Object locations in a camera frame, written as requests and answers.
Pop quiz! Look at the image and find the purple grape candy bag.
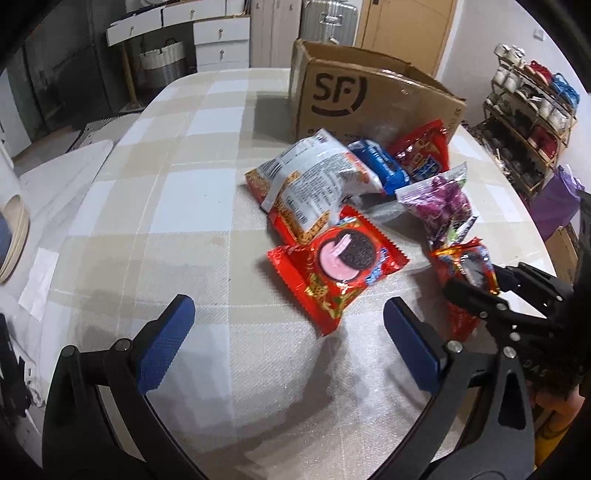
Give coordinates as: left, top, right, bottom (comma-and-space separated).
396, 162, 478, 250

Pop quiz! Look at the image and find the white orange snack bag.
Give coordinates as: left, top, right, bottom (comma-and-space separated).
245, 129, 384, 245

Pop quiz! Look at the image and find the red Oreo cookie packet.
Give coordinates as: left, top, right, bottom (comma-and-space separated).
267, 205, 409, 336

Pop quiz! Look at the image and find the woven laundry basket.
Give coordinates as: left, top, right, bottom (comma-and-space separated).
138, 38, 187, 90

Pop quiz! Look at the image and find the small red Oreo packet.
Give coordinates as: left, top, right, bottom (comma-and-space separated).
430, 238, 500, 342

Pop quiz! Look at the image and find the red chips snack bag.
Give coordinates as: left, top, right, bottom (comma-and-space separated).
387, 120, 450, 182

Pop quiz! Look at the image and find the blue Oreo packet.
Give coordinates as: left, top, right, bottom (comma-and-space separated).
348, 139, 411, 196

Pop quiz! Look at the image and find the purple gift bag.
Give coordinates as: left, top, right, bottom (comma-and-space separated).
529, 165, 585, 242

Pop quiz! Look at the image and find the metal shoe rack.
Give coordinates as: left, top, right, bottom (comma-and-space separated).
472, 43, 580, 204

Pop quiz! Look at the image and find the brown SF cardboard box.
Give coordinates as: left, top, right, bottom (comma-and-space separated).
288, 39, 466, 146

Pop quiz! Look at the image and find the wooden door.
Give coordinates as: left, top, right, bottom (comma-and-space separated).
356, 0, 458, 77

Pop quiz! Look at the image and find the white drawer desk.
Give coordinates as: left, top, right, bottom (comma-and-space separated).
105, 0, 253, 112

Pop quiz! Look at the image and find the silver aluminium suitcase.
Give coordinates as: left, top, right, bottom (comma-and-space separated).
300, 1, 359, 46

